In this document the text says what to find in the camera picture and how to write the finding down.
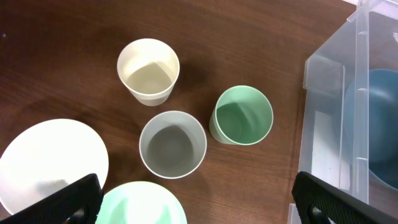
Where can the dark blue bowl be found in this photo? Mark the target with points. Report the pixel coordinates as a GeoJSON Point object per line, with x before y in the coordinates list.
{"type": "Point", "coordinates": [383, 125]}

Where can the mint green small bowl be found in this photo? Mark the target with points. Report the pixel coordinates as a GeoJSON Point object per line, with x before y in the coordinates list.
{"type": "Point", "coordinates": [141, 202]}

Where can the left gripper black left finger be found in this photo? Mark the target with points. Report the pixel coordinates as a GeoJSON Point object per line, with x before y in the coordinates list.
{"type": "Point", "coordinates": [79, 202]}

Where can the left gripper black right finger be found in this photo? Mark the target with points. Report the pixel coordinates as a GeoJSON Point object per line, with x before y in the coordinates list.
{"type": "Point", "coordinates": [319, 202]}

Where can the white small bowl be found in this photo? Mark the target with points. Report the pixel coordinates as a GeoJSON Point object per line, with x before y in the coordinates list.
{"type": "Point", "coordinates": [46, 158]}

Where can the cream cup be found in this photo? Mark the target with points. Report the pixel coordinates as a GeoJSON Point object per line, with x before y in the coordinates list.
{"type": "Point", "coordinates": [149, 69]}

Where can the grey translucent cup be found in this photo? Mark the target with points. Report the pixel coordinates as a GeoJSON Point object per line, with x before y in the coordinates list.
{"type": "Point", "coordinates": [173, 144]}

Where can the mint green cup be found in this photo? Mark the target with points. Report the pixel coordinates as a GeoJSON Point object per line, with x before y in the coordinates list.
{"type": "Point", "coordinates": [243, 116]}

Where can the clear plastic storage bin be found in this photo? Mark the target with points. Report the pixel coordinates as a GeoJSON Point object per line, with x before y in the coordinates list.
{"type": "Point", "coordinates": [336, 80]}

